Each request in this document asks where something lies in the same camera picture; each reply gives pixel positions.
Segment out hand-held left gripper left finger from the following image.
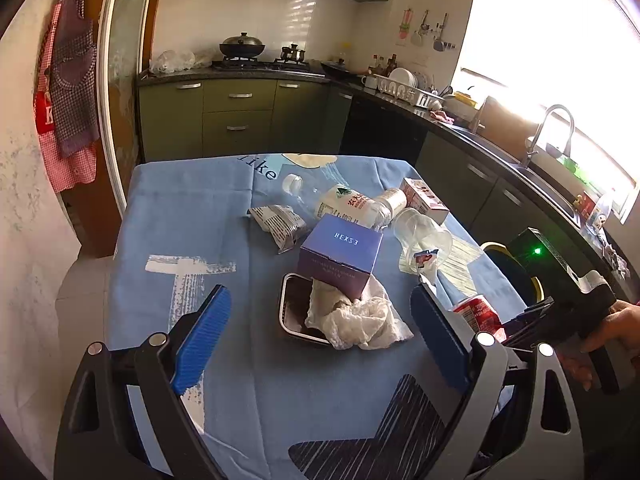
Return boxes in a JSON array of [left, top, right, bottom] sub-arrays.
[[54, 284, 233, 480]]

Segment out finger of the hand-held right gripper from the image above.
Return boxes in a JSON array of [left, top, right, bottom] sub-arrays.
[[509, 297, 556, 330], [501, 321, 552, 352]]

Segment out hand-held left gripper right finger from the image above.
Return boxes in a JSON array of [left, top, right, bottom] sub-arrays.
[[410, 283, 586, 480]]

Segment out red soda can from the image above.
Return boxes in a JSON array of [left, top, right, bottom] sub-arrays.
[[452, 294, 503, 333]]

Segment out trash bin with yellow rim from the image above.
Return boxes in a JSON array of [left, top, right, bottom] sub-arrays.
[[480, 241, 545, 311]]

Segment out purple cardboard box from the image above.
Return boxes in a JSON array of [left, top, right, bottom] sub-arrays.
[[297, 212, 385, 297]]

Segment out white printed cup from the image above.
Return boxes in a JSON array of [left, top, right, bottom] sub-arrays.
[[374, 187, 408, 216]]

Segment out clear plastic bottle white label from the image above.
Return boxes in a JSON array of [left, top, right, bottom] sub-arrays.
[[282, 174, 393, 235]]

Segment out person's right hand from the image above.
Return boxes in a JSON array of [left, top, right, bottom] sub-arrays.
[[557, 300, 640, 392]]

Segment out red packet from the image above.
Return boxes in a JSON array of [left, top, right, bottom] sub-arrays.
[[575, 192, 598, 221]]

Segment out small printed wrapper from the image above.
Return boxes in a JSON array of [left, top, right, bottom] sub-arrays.
[[412, 249, 442, 286]]

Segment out crumpled white paper towel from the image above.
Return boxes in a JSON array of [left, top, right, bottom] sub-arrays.
[[304, 280, 415, 351]]

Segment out kitchen sink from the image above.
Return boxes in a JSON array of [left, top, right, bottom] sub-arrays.
[[465, 127, 583, 218]]

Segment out dark tray with metal rim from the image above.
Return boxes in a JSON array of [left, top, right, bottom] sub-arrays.
[[277, 272, 333, 347]]

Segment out clear plastic cup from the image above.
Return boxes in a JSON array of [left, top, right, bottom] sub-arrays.
[[391, 207, 453, 276]]

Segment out green sink-side lower cabinets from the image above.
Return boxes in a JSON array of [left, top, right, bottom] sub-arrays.
[[415, 132, 601, 271]]

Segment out blue printed tablecloth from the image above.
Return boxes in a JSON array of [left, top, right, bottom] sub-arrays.
[[107, 152, 531, 480]]

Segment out crumpled silver wrapper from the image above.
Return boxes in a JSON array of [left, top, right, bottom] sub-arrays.
[[248, 204, 313, 255]]

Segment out pink and white milk carton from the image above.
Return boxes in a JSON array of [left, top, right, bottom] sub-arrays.
[[400, 177, 451, 226]]

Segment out wooden cutting board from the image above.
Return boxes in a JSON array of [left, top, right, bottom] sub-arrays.
[[477, 95, 543, 153]]

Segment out steel kitchen faucet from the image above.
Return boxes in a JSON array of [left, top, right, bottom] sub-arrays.
[[520, 105, 576, 168]]

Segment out yellow lidded container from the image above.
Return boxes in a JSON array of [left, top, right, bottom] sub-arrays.
[[452, 91, 481, 116]]

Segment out red checked apron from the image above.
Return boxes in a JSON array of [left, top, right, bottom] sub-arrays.
[[32, 2, 98, 193]]

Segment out dark built-in appliance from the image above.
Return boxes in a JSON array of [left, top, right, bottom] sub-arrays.
[[340, 95, 431, 166]]

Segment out green stove-side lower cabinets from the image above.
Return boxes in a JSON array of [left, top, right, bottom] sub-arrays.
[[137, 77, 351, 163]]

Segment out white dish rack with dishes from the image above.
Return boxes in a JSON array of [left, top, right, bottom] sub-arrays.
[[374, 67, 446, 108]]

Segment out kitchen window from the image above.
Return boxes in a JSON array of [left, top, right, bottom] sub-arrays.
[[452, 0, 640, 223]]

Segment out group of condiment bottles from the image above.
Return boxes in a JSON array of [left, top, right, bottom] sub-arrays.
[[367, 52, 398, 78]]

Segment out black countertop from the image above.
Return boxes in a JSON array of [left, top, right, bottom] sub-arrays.
[[137, 67, 631, 281]]

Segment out glass sliding door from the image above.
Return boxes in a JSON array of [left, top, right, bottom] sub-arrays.
[[97, 0, 163, 211]]

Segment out hanging kitchen utensils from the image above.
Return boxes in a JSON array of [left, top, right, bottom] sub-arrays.
[[399, 7, 457, 53]]

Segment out gas stove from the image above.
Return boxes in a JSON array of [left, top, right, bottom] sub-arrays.
[[212, 57, 313, 72]]

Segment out clear plastic bags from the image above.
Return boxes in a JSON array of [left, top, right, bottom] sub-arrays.
[[149, 50, 213, 72]]

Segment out black frying pan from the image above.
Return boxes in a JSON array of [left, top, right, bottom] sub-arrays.
[[320, 59, 363, 80]]

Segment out purple checked apron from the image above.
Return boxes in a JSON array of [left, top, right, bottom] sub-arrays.
[[50, 0, 101, 158]]

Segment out black wok with lid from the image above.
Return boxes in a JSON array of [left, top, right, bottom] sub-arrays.
[[219, 32, 267, 60]]

